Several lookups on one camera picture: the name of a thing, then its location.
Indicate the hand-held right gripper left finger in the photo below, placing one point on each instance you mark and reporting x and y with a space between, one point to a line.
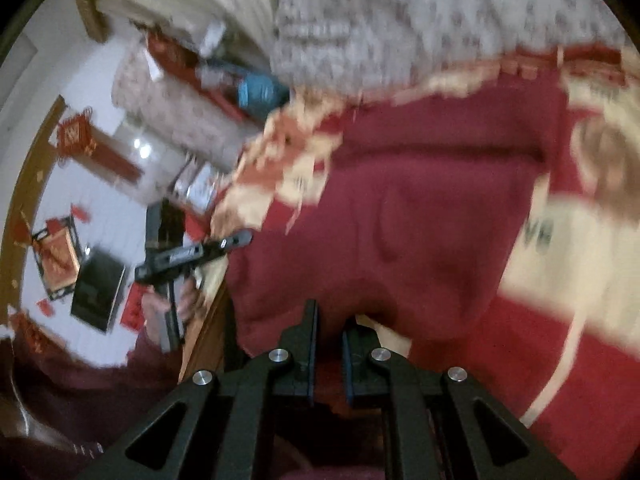
306 345

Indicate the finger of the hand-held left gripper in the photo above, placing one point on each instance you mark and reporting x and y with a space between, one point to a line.
227 242

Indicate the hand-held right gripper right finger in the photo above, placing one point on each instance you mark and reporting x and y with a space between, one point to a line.
352 360

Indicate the maroon garment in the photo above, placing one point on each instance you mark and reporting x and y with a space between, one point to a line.
400 210

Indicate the person's left hand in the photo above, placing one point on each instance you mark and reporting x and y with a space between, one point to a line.
189 300

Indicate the red paper square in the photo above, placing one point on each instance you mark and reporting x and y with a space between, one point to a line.
132 307

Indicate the framed red picture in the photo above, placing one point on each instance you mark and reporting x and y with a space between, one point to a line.
56 255

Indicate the floral rolled quilt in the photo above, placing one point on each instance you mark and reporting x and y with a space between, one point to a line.
170 105

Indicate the blue packet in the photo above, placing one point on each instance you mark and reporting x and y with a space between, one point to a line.
260 91

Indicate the red and cream printed blanket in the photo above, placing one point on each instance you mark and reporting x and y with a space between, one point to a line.
575 310

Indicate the floral bed sheet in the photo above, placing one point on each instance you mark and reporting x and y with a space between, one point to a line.
425 20

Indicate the dark wall screen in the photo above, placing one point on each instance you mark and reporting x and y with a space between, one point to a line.
97 290

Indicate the wooden bed frame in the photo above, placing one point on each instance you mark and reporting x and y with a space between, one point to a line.
207 330

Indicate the red knot wall ornament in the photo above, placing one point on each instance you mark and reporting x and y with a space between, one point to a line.
75 135

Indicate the wooden door frame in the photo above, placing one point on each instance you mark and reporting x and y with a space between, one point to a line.
22 185

